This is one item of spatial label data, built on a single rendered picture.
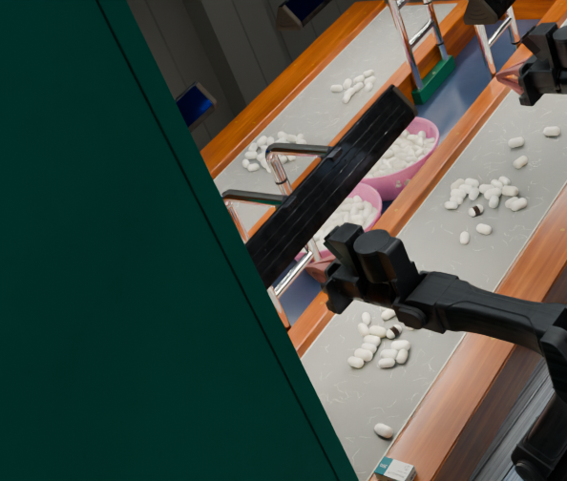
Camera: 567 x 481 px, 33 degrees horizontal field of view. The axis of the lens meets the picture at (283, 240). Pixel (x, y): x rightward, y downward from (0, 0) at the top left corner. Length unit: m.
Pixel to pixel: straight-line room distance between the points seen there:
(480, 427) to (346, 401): 0.26
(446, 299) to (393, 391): 0.45
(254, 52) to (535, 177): 2.29
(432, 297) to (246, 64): 2.96
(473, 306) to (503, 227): 0.74
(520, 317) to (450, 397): 0.43
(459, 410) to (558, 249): 0.43
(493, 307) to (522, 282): 0.55
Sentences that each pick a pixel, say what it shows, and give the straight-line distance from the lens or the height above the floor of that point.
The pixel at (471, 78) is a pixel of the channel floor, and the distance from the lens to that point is 2.79.
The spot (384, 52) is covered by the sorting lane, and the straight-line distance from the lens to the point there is 2.95.
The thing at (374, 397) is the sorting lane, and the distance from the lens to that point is 1.79.
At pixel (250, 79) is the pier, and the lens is 4.27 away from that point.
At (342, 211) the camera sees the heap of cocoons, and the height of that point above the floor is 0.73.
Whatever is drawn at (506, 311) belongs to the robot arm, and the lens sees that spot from 1.32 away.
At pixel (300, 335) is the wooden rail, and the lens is 1.95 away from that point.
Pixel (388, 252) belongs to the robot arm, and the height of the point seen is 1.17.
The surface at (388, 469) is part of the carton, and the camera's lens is 1.61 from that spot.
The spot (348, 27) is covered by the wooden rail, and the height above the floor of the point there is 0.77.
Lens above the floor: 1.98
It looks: 33 degrees down
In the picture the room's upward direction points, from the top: 24 degrees counter-clockwise
